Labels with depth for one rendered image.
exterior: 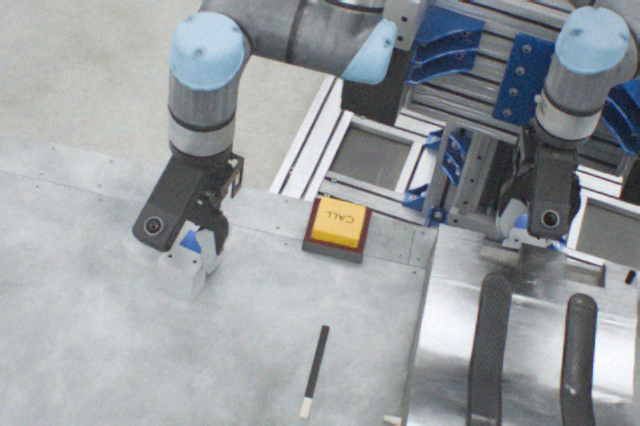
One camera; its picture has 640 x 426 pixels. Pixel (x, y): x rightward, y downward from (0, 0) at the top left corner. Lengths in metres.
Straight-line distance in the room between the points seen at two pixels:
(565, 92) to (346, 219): 0.36
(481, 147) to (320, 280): 0.66
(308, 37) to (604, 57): 0.33
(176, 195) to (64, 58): 1.70
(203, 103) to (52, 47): 1.80
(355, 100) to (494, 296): 0.50
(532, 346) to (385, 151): 1.18
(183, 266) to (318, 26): 0.36
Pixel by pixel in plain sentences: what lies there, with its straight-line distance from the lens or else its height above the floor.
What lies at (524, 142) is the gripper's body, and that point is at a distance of 1.54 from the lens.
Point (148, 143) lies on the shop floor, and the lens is 2.83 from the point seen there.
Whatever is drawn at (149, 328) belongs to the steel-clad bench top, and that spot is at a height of 0.80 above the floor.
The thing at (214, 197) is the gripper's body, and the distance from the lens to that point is 1.42.
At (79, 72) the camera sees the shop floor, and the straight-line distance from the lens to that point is 3.01.
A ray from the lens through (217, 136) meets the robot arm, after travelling 1.34.
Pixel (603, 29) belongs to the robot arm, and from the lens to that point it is 1.40.
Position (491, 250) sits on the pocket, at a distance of 1.57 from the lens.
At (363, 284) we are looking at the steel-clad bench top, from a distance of 1.58.
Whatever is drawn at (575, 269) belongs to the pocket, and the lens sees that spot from 1.58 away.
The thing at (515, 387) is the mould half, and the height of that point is 0.89.
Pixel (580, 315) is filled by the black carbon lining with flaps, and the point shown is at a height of 0.88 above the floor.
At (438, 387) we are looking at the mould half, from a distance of 1.38.
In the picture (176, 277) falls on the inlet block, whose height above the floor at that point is 0.84.
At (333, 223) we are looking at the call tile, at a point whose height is 0.84.
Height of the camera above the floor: 2.03
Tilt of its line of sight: 48 degrees down
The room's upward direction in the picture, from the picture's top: 10 degrees clockwise
